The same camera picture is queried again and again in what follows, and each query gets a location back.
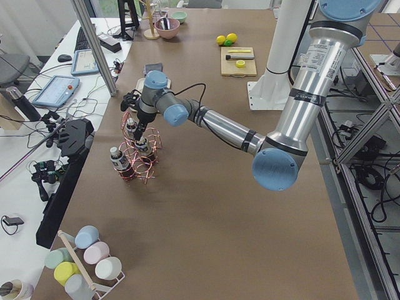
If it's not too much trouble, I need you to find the black computer mouse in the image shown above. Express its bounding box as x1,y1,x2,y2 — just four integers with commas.
57,54,72,63

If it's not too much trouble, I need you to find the blue teach pendant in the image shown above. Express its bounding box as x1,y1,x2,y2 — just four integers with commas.
32,76,80,108
71,49,99,76

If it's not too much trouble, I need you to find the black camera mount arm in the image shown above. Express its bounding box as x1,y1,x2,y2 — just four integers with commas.
36,118,94,249

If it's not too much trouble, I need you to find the black thermos bottle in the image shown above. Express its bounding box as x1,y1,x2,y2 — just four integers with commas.
6,86,41,122

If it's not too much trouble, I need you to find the tea bottle front in rack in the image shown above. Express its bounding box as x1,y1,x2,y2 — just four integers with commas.
110,147,134,180

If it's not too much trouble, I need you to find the steel ice scoop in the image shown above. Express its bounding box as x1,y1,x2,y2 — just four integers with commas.
159,17,171,30

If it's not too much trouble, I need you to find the tea bottle back in rack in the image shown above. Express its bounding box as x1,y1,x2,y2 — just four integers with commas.
126,117,137,141

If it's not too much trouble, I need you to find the blue cup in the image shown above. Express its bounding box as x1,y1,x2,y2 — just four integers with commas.
74,225,99,249

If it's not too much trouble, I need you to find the half lemon slice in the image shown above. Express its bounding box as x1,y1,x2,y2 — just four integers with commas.
235,60,246,68

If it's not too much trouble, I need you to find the pink cup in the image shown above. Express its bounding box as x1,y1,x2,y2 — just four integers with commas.
84,241,110,264

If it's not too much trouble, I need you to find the tea bottle being moved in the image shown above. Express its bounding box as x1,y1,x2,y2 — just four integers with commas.
134,136,153,163

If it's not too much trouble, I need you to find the copper wire bottle rack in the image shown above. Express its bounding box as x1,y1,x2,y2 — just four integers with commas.
119,111,163,184

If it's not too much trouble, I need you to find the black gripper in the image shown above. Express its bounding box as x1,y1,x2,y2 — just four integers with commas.
134,108,156,141

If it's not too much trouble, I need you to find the yellow lemon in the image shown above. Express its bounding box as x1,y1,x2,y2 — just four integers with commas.
226,32,238,44
216,35,226,46

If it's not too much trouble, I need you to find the yellow cup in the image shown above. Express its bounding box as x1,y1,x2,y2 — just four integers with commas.
53,262,81,286

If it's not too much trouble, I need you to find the steel muddler stick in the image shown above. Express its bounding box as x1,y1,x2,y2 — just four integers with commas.
225,54,254,60

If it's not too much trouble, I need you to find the aluminium frame post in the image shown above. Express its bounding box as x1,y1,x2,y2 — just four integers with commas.
71,0,118,96

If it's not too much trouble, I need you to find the green lime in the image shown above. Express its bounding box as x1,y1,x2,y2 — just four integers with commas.
223,40,234,47

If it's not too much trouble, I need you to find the pink bowl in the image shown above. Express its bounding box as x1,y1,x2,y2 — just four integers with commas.
154,17,180,39

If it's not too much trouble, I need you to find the tea bottle in rack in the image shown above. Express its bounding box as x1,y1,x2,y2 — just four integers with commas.
126,117,137,141
110,147,134,180

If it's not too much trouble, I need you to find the mint green bowl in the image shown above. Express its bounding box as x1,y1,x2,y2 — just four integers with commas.
171,11,188,24

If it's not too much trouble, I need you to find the wooden cup tree stand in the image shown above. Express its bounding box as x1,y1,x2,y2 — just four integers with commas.
139,0,160,40

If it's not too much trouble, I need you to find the bamboo cutting board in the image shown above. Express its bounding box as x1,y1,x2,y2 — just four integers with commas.
221,46,257,77

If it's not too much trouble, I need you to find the tape roll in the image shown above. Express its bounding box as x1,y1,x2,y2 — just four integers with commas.
1,279,34,300

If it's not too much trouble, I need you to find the black keyboard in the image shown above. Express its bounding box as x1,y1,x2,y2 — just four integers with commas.
74,27,91,52

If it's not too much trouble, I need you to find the yellow plastic knife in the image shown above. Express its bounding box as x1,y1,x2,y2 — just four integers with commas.
227,49,252,53

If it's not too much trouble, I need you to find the grey folded cloth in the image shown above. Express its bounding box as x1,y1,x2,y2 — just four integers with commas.
143,62,163,76

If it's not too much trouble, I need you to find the grey cup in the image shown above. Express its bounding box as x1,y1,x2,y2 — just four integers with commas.
64,274,94,300

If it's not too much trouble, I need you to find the white cup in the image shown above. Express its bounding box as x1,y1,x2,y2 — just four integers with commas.
95,256,122,280

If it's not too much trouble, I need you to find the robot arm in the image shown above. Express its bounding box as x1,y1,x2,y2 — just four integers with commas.
134,1,379,191

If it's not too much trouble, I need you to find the green cup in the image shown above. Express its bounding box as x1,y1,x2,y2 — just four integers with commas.
44,247,74,269

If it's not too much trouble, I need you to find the white wire cup rack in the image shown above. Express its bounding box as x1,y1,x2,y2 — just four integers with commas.
57,230,126,299

